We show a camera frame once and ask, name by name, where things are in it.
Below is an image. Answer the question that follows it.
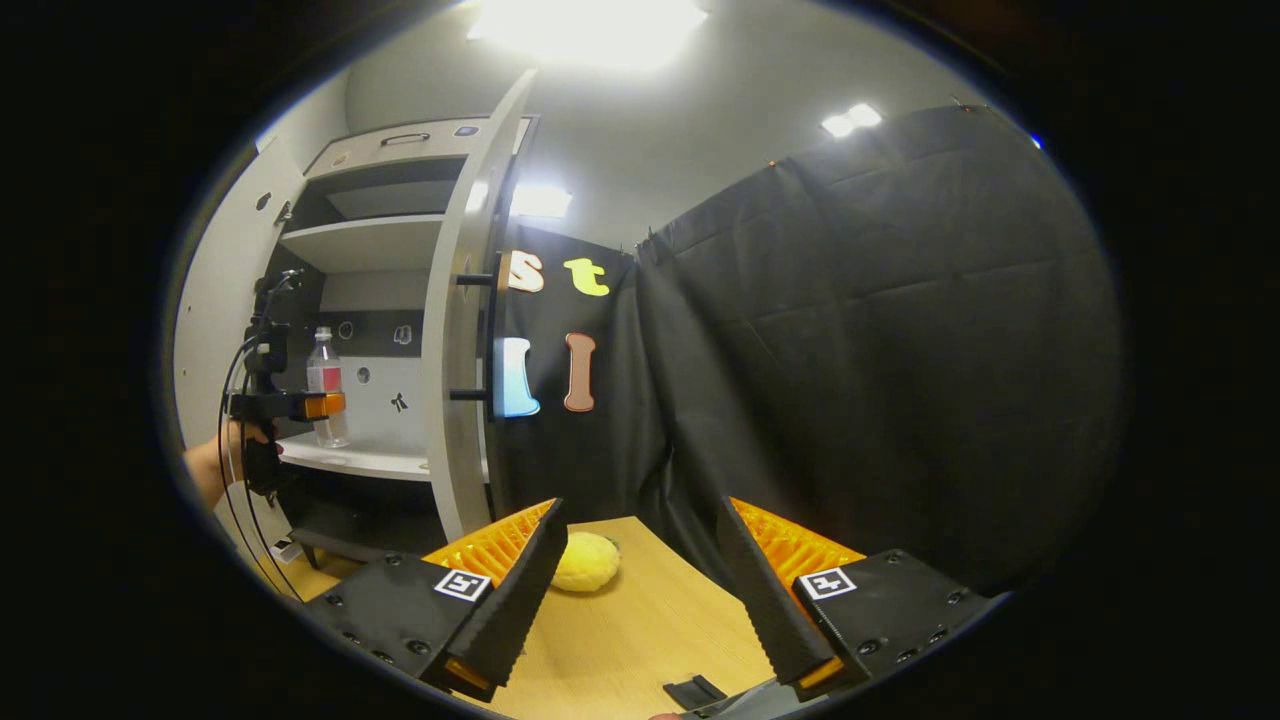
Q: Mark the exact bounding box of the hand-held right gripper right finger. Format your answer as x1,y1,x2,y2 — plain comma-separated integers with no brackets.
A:
715,495,1006,703

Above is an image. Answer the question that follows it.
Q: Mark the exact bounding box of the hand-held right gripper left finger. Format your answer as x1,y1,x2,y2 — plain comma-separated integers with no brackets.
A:
300,497,569,703

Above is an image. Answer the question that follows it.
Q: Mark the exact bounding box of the clear plastic bottle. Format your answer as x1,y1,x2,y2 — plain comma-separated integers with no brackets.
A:
305,326,352,450

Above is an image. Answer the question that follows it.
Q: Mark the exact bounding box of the white cabinet door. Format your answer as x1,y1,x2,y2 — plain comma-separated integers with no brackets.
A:
420,68,541,546
172,140,309,591

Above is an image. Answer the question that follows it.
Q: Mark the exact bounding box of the white cabinet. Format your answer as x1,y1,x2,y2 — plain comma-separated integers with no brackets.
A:
260,115,541,561

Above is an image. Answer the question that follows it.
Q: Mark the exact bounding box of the yellow plush toy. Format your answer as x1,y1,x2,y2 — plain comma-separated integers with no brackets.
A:
550,531,623,593

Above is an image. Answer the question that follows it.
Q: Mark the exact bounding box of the small black plastic part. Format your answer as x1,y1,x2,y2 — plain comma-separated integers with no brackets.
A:
663,676,729,713

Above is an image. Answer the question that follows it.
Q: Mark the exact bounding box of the black backdrop cloth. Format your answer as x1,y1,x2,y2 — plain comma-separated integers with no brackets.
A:
485,100,1126,596

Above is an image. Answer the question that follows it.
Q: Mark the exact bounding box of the ceiling light panel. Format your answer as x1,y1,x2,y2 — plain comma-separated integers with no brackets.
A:
510,183,574,219
820,102,885,139

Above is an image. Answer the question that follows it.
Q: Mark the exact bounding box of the large ceiling light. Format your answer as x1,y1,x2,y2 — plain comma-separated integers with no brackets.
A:
465,0,711,73

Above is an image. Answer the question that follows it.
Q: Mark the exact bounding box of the black cable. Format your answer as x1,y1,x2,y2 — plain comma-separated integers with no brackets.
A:
217,335,301,601

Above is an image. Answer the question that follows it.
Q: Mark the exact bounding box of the black door handle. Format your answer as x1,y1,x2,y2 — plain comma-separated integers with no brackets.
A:
448,255,506,411

